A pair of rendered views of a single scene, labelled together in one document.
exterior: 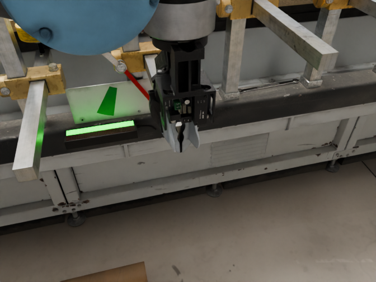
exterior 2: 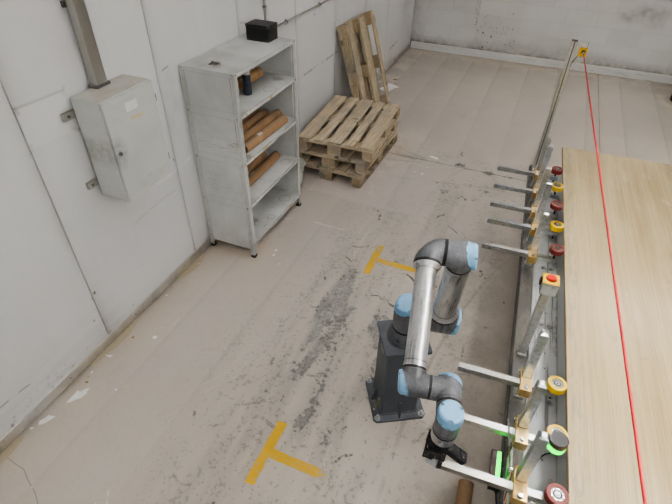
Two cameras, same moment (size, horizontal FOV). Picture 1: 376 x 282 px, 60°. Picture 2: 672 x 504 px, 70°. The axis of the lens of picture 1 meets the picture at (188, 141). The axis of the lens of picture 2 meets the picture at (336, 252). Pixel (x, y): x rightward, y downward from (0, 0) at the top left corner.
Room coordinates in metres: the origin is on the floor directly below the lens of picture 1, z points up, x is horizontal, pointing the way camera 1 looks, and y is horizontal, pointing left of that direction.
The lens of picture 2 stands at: (0.58, -0.98, 2.64)
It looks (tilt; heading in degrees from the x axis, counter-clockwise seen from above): 39 degrees down; 124
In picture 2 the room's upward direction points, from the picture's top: 1 degrees clockwise
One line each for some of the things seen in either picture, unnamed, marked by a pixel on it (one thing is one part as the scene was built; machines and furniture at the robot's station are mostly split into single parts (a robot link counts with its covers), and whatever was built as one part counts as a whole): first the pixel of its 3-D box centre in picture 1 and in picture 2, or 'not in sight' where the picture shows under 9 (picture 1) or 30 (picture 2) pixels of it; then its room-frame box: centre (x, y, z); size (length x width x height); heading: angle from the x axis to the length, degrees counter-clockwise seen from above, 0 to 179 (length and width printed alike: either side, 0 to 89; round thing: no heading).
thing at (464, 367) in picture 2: not in sight; (506, 379); (0.50, 0.55, 0.83); 0.43 x 0.03 x 0.04; 15
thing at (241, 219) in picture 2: not in sight; (250, 147); (-2.03, 1.63, 0.78); 0.90 x 0.45 x 1.55; 102
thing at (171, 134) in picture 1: (173, 137); not in sight; (0.39, 0.02, 0.86); 0.06 x 0.03 x 0.09; 14
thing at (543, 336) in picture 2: not in sight; (529, 367); (0.56, 0.61, 0.91); 0.03 x 0.03 x 0.48; 15
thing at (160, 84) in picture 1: (182, 77); (437, 444); (0.39, 0.01, 0.97); 0.09 x 0.08 x 0.12; 14
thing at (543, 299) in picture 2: not in sight; (533, 323); (0.50, 0.87, 0.93); 0.05 x 0.04 x 0.45; 105
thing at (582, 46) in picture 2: not in sight; (558, 110); (0.02, 2.86, 1.20); 0.15 x 0.12 x 1.00; 105
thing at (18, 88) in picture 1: (32, 82); (520, 432); (0.63, 0.35, 0.82); 0.13 x 0.06 x 0.05; 105
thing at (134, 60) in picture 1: (141, 56); (520, 486); (0.70, 0.11, 0.85); 0.13 x 0.06 x 0.05; 105
